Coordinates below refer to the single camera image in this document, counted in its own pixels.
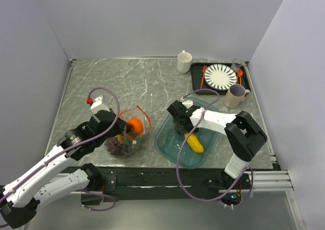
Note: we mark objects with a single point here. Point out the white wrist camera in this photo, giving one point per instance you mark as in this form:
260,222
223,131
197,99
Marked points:
186,102
97,104

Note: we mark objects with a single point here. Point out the beige mug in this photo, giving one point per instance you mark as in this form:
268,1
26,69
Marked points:
235,95

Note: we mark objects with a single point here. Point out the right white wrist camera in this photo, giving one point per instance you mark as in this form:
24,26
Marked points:
186,102

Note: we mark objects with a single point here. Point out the white ceramic mug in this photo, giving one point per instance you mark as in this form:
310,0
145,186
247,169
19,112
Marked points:
183,62

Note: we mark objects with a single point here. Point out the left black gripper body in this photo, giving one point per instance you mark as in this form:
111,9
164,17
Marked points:
118,130

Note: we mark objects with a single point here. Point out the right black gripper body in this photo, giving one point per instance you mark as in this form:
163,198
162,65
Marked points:
178,126

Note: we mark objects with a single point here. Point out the clear zip top bag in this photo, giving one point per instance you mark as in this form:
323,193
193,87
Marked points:
136,112

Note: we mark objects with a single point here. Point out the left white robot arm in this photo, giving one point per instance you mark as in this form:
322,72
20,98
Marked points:
22,198

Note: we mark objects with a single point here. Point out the smooth orange persimmon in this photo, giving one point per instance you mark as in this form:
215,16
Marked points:
135,125

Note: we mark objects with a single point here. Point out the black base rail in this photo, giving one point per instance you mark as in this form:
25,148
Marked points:
162,183

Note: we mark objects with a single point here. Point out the green lime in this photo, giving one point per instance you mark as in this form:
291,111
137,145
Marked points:
132,135

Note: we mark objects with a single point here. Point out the striped white plate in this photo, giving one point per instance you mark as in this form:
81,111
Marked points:
220,76

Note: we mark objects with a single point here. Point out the orange plastic spoon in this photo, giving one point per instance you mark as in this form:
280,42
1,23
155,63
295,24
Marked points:
240,74

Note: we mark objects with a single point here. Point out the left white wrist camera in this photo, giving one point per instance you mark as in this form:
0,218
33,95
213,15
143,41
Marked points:
97,104

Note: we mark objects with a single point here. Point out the yellow pear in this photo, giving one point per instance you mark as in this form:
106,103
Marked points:
120,139

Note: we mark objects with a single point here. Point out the orange plastic fork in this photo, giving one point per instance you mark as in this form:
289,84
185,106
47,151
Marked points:
203,76

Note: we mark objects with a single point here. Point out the dark red grape bunch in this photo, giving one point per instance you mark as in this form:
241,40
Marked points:
115,148

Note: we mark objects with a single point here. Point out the yellow corn cob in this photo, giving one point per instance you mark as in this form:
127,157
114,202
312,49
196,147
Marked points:
195,144

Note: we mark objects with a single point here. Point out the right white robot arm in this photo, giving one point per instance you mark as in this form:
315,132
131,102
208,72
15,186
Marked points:
244,135

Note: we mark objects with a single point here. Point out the clear drinking glass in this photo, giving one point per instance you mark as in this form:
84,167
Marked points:
236,64

